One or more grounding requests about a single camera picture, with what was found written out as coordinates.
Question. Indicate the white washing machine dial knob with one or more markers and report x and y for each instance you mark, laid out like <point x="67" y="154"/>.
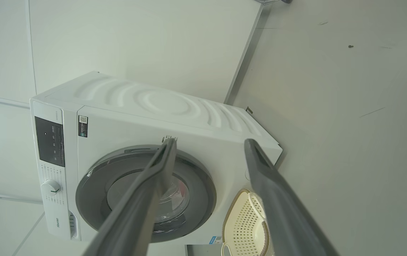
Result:
<point x="50" y="187"/>

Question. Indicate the blue white energy label sticker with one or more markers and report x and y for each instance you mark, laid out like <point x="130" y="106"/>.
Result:
<point x="215" y="240"/>

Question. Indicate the washing machine glass door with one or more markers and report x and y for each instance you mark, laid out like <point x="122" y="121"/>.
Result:
<point x="93" y="188"/>

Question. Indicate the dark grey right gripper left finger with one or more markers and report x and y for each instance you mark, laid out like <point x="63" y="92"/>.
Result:
<point x="132" y="213"/>

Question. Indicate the dark washing machine display panel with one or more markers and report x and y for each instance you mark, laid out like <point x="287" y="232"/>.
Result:
<point x="49" y="142"/>

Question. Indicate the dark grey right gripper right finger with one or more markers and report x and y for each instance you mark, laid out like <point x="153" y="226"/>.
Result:
<point x="285" y="217"/>

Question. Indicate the white front-load washing machine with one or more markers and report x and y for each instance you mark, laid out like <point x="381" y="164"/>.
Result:
<point x="153" y="106"/>

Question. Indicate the cream perforated laundry basket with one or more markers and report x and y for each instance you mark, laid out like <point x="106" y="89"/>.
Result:
<point x="242" y="227"/>

